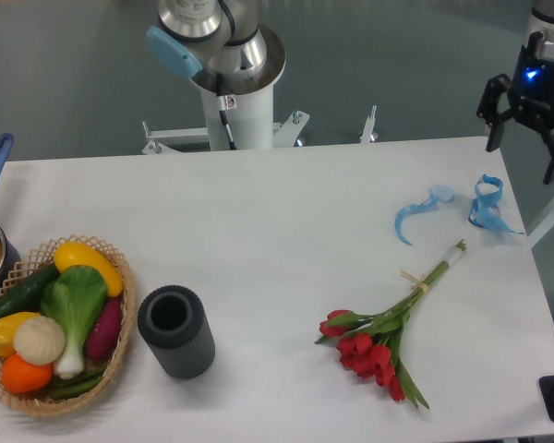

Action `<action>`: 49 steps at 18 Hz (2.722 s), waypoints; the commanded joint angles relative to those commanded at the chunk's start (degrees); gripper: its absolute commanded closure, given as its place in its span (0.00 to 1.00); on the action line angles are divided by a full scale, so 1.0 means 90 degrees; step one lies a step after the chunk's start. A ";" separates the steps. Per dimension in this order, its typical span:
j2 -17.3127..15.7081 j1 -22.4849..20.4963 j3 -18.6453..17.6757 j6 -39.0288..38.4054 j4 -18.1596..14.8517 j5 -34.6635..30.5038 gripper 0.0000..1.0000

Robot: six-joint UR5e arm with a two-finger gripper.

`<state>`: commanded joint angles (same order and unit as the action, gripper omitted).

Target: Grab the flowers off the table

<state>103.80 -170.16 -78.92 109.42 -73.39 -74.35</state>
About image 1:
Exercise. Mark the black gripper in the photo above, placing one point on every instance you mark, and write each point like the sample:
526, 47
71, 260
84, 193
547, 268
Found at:
489, 110

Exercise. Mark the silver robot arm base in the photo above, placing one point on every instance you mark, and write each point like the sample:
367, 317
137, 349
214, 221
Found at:
219, 45

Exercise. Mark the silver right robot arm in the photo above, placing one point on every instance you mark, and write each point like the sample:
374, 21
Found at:
551, 25

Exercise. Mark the curled blue ribbon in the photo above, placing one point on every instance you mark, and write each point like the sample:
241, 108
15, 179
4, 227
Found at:
484, 211

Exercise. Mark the blue ribbon with round cap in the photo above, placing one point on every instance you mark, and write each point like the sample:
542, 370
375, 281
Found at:
437, 194

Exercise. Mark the red tulip bouquet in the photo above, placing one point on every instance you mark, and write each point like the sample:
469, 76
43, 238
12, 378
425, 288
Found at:
369, 345

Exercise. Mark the dark grey ribbed vase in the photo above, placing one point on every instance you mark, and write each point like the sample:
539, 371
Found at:
173, 322

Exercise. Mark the yellow squash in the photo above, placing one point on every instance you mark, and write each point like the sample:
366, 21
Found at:
72, 253

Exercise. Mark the purple sweet potato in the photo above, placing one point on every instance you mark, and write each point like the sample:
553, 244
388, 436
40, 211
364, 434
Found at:
104, 334

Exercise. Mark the green bok choy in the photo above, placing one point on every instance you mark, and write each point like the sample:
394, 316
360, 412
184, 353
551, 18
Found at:
74, 301

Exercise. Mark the woven wicker basket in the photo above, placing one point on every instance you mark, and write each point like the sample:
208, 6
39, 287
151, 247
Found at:
38, 404

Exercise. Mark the dark green cucumber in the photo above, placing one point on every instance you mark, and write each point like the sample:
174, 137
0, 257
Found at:
26, 295

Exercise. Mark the white garlic bulb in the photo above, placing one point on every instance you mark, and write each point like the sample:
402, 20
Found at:
39, 340

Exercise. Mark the green bean pods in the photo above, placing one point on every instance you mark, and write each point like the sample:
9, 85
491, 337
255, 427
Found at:
75, 386

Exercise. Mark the orange fruit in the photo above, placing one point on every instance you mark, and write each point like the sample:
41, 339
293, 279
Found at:
21, 377

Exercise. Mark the yellow bell pepper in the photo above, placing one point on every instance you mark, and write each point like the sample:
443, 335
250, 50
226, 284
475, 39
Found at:
8, 328

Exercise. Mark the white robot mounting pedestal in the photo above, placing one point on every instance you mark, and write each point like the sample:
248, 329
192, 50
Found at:
233, 122

